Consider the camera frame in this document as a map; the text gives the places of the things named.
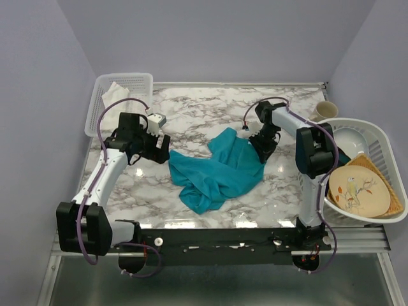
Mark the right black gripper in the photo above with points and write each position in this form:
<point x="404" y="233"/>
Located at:
<point x="264" y="152"/>

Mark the cream ceramic mug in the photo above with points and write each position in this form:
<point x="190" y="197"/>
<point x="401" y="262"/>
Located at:
<point x="324" y="110"/>

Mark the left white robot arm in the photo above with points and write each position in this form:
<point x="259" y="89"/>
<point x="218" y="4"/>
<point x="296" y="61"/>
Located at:
<point x="82" y="223"/>

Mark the white perforated plastic basket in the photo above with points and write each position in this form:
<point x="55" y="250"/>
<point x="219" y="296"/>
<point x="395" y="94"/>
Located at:
<point x="140" y="85"/>

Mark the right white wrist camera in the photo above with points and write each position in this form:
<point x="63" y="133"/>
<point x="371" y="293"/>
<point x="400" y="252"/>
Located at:
<point x="250" y="129"/>

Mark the teal t shirt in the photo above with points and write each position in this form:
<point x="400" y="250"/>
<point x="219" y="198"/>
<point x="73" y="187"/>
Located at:
<point x="232" y="170"/>

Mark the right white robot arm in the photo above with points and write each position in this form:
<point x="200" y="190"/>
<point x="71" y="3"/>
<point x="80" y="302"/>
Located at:
<point x="316" y="156"/>

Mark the white crumpled cloth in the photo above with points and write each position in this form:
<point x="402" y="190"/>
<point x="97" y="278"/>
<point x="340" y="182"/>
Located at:
<point x="112" y="95"/>

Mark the beige bird plate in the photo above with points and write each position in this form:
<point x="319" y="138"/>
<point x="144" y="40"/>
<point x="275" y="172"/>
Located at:
<point x="359" y="191"/>

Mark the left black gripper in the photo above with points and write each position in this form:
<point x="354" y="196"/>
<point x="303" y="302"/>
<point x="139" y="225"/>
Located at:
<point x="159" y="155"/>

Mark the woven wicker tray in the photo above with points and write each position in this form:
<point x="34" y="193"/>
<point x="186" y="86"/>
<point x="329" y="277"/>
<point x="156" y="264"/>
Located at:
<point x="395" y="206"/>

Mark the aluminium frame rail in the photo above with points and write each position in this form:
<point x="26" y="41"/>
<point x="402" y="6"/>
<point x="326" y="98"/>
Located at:
<point x="361" y="240"/>

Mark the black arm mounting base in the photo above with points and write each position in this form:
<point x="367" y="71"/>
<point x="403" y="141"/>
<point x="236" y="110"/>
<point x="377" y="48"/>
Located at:
<point x="216" y="247"/>

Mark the white round dish basket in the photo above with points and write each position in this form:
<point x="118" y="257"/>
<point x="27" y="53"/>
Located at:
<point x="381" y="154"/>

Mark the white ceramic bowl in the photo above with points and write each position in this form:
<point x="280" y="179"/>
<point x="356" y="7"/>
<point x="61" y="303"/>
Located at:
<point x="351" y="142"/>

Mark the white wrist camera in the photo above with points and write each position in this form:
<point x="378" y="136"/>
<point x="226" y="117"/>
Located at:
<point x="250" y="129"/>
<point x="155" y="122"/>

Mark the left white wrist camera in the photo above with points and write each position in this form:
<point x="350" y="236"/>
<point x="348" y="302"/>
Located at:
<point x="155" y="122"/>

